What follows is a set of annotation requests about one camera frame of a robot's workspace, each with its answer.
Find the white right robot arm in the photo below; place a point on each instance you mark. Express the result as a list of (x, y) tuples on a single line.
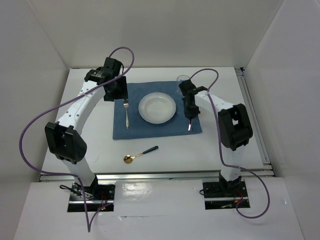
[(233, 126)]

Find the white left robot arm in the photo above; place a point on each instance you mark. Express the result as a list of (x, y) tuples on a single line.
[(64, 136)]

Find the silver table knife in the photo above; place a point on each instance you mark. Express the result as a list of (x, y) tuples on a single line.
[(190, 125)]

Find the silver fork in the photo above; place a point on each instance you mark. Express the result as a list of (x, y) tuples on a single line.
[(126, 106)]

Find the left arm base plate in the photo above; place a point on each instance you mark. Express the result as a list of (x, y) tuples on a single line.
[(103, 198)]

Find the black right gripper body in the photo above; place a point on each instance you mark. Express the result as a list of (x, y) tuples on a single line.
[(190, 109)]

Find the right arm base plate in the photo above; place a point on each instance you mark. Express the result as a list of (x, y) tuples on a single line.
[(216, 199)]

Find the aluminium rail frame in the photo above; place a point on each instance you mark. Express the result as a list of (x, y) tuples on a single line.
[(187, 156)]

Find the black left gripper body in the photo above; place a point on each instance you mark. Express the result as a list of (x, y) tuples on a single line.
[(119, 90)]

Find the clear drinking glass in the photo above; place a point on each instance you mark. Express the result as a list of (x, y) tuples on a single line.
[(181, 80)]

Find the white round plate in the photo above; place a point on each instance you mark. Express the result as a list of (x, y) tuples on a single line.
[(157, 108)]

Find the gold spoon dark handle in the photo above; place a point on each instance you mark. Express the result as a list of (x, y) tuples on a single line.
[(128, 159)]

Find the blue cloth napkin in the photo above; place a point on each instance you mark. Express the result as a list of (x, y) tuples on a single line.
[(139, 128)]

